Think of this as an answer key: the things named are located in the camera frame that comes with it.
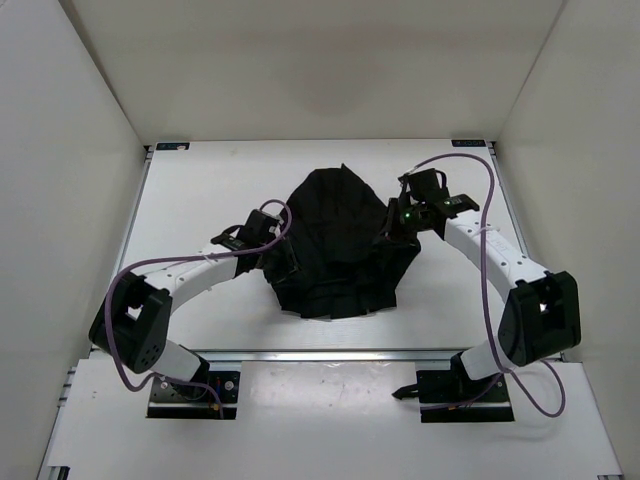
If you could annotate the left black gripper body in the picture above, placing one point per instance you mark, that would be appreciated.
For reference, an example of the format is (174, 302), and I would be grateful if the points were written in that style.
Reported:
(272, 262)

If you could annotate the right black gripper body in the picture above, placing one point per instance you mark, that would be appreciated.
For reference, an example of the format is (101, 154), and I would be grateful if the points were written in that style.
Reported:
(404, 219)

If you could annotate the black skirt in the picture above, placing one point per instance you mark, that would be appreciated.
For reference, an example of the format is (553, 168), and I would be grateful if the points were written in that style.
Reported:
(348, 268)

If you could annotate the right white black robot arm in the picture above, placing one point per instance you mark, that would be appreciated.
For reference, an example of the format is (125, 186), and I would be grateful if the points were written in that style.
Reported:
(541, 315)

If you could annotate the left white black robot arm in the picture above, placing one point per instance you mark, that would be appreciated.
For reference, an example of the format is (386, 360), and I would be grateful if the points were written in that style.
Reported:
(133, 321)

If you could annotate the right corner label sticker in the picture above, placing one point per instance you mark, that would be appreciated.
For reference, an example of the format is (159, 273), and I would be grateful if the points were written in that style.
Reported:
(468, 143)

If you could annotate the corner label sticker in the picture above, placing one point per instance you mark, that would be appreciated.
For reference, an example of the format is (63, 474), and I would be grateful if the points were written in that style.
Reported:
(468, 143)
(172, 146)

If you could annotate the left corner label sticker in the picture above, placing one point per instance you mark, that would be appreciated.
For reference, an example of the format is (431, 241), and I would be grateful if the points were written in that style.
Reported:
(172, 146)

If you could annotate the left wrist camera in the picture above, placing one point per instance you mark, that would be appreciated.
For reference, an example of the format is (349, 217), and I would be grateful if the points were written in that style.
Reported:
(257, 231)

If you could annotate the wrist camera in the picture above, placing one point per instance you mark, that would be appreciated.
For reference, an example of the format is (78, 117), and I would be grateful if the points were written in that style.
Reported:
(428, 190)
(257, 231)

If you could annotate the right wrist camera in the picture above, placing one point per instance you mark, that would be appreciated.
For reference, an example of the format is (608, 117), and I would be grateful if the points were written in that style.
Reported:
(428, 190)

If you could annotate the aluminium front rail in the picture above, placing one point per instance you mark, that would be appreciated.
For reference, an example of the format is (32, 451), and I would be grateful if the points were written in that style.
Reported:
(390, 355)

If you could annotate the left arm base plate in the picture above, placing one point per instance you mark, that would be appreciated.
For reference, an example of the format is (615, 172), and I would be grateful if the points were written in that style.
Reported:
(172, 401)

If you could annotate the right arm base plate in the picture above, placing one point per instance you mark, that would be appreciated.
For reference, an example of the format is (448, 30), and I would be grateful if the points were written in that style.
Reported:
(444, 398)

